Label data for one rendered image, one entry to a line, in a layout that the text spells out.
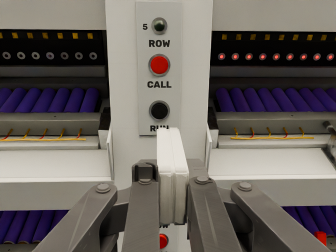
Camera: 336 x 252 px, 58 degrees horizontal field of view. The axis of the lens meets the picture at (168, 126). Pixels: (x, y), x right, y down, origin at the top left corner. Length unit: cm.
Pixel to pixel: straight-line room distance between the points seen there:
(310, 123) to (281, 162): 7
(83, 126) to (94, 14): 14
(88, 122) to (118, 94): 9
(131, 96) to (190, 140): 7
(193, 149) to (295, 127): 15
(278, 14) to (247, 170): 16
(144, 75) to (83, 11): 8
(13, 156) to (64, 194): 8
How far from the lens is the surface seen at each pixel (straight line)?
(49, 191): 35
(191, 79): 29
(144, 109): 29
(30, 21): 32
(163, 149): 17
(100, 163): 34
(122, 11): 29
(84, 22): 30
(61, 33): 46
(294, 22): 32
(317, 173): 37
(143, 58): 28
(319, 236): 45
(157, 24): 28
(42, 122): 39
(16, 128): 40
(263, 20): 31
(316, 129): 42
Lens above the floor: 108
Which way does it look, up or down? 17 degrees down
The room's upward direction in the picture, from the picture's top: straight up
